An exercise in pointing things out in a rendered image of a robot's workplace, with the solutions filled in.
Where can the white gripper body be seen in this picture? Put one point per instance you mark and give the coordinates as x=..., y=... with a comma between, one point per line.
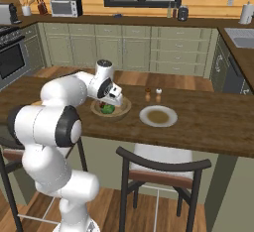
x=116, y=99

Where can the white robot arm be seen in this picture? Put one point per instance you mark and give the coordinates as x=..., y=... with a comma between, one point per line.
x=49, y=127

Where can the round wooden bowl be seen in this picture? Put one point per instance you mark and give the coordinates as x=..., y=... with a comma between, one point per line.
x=124, y=108

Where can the green broccoli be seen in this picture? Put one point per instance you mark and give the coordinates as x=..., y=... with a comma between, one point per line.
x=107, y=109

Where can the brown pepper shaker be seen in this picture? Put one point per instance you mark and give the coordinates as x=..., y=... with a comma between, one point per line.
x=148, y=95

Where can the white-topped salt shaker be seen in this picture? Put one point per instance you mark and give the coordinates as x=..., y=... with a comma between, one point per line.
x=158, y=96

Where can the white plate with brown centre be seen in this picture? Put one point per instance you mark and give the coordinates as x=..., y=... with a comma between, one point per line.
x=158, y=116

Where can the green base cupboard run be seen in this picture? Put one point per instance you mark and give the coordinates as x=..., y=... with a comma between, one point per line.
x=139, y=49

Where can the dark chair with white seat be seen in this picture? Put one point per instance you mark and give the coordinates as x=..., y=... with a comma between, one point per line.
x=158, y=168

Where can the tall thin bottle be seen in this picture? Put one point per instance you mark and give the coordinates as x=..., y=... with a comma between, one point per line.
x=169, y=10

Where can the white toaster oven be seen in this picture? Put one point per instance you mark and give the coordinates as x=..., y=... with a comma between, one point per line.
x=65, y=8

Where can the dark grey jar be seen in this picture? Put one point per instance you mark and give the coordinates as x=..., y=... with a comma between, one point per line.
x=183, y=13

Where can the black oven with hob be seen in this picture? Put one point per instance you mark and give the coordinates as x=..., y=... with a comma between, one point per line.
x=10, y=59

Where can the dark dishwasher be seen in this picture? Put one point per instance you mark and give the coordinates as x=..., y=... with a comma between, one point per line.
x=232, y=79

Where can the brown knife block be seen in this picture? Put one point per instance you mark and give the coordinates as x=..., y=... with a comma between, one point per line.
x=42, y=8

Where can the dark chair with brown seat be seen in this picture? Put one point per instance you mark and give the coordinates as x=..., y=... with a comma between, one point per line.
x=10, y=156

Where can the white pot with utensils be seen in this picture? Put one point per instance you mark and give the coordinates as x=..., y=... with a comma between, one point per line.
x=26, y=10

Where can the grey coffee machine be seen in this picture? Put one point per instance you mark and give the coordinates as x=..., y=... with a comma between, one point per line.
x=8, y=14

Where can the grey sink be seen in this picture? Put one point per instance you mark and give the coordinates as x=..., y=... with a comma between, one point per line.
x=241, y=37

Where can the white paper towel roll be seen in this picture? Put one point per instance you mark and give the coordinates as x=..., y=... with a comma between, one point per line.
x=246, y=13

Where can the grey wall socket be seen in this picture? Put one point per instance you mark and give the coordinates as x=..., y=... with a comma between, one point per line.
x=230, y=0

